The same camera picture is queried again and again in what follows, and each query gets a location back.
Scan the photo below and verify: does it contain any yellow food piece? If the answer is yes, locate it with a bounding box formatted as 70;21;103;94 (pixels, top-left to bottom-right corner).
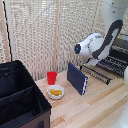
49;90;63;98
49;87;63;94

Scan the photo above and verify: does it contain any black fabric storage box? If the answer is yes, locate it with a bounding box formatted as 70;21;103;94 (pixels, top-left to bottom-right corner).
0;59;53;128

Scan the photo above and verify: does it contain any white oval bowl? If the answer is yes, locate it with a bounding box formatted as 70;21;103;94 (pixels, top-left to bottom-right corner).
46;84;65;100

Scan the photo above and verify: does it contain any dark blue book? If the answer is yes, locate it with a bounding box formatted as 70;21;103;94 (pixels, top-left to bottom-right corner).
66;61;89;97

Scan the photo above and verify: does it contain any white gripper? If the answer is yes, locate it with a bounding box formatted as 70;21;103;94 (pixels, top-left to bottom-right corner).
86;58;101;67

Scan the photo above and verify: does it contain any thin black pole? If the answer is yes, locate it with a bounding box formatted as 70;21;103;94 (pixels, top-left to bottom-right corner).
2;0;13;63

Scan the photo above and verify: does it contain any red plastic cup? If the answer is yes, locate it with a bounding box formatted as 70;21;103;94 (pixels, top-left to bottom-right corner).
46;71;58;86

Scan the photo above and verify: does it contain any bamboo screen panel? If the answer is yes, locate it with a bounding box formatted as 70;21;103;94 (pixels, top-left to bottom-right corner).
5;0;57;81
59;0;128;73

